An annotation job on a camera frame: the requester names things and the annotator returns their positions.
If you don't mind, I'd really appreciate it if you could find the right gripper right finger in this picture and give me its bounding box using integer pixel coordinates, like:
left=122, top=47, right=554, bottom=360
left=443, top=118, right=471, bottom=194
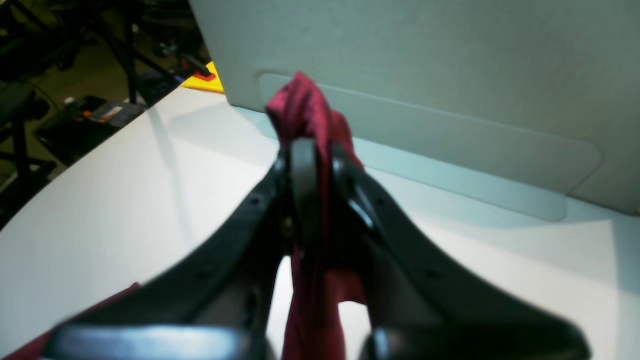
left=331, top=145, right=591, bottom=360

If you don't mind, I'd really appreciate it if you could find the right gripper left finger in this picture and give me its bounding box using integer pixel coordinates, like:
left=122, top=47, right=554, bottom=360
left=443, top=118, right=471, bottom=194
left=42, top=137, right=321, bottom=360

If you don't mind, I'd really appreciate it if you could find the dark red t-shirt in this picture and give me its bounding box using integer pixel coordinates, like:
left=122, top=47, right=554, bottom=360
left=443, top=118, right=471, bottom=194
left=0, top=71, right=368, bottom=360

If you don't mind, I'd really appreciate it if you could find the grey side panel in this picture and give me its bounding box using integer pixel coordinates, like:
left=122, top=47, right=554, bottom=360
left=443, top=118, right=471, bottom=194
left=190, top=0, right=639, bottom=221

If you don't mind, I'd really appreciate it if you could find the red and black clamp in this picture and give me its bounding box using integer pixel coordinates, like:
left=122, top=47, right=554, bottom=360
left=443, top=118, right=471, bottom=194
left=178, top=54, right=217, bottom=82

